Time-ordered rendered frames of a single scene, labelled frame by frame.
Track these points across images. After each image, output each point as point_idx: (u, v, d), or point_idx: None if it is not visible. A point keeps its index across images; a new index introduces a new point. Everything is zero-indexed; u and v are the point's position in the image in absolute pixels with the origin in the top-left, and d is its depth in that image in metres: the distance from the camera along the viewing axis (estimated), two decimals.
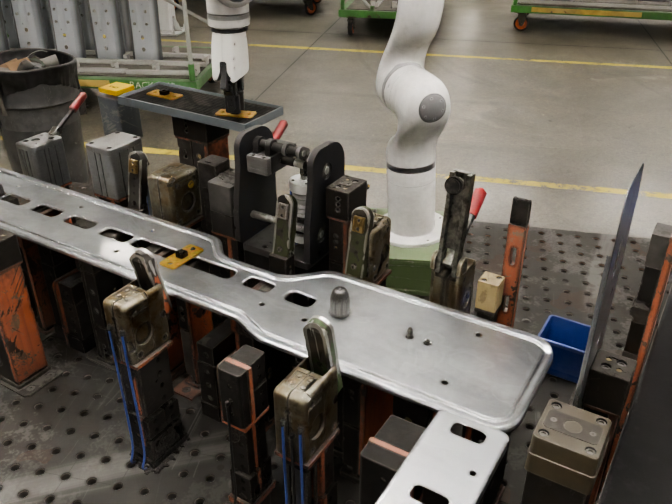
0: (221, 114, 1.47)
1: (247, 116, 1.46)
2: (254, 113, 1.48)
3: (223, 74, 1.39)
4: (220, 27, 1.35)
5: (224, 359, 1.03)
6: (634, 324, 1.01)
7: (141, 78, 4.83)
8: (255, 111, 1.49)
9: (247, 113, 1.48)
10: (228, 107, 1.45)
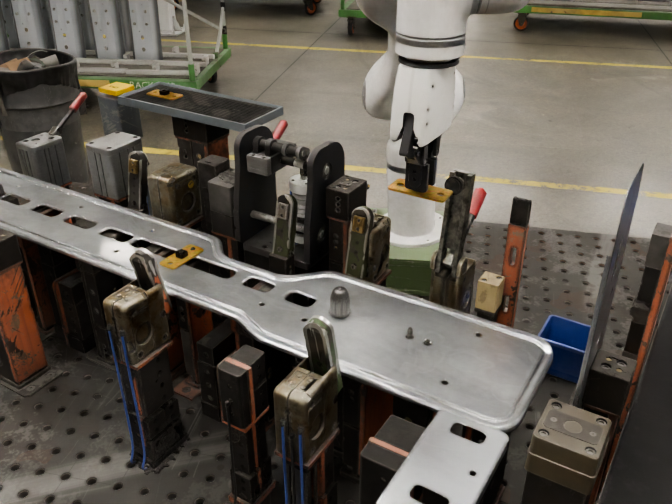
0: (397, 189, 0.94)
1: (437, 198, 0.91)
2: (448, 194, 0.92)
3: (407, 132, 0.85)
4: (413, 57, 0.81)
5: (224, 359, 1.03)
6: (634, 324, 1.01)
7: (141, 78, 4.83)
8: (451, 190, 0.94)
9: (438, 192, 0.93)
10: (409, 181, 0.92)
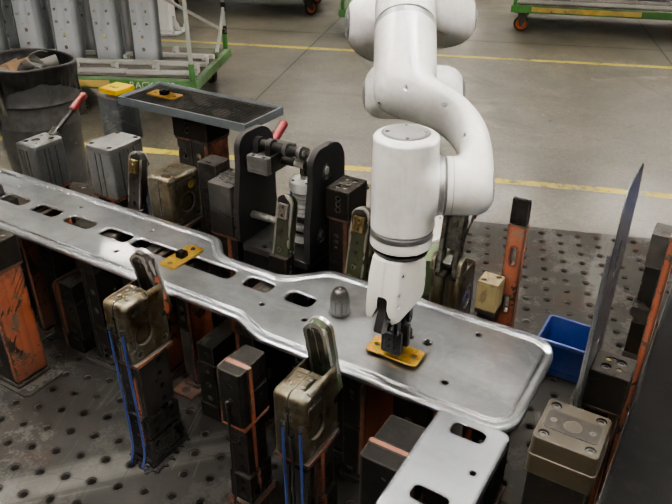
0: (374, 350, 1.02)
1: (410, 362, 1.00)
2: (420, 357, 1.01)
3: (381, 313, 0.94)
4: (385, 253, 0.90)
5: (224, 359, 1.03)
6: (634, 324, 1.01)
7: (141, 78, 4.83)
8: (423, 351, 1.02)
9: (411, 354, 1.02)
10: (384, 346, 1.00)
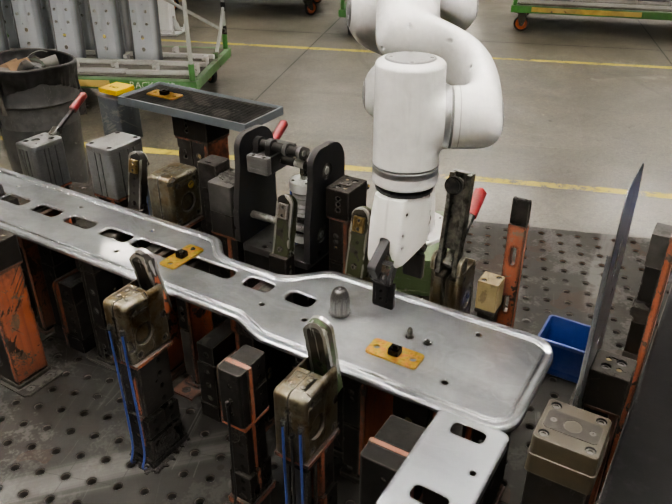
0: (373, 352, 1.03)
1: (409, 365, 1.00)
2: (420, 359, 1.01)
3: (380, 249, 0.88)
4: (388, 189, 0.85)
5: (224, 359, 1.03)
6: (634, 324, 1.01)
7: (141, 78, 4.83)
8: (423, 354, 1.02)
9: (411, 357, 1.02)
10: (376, 299, 0.92)
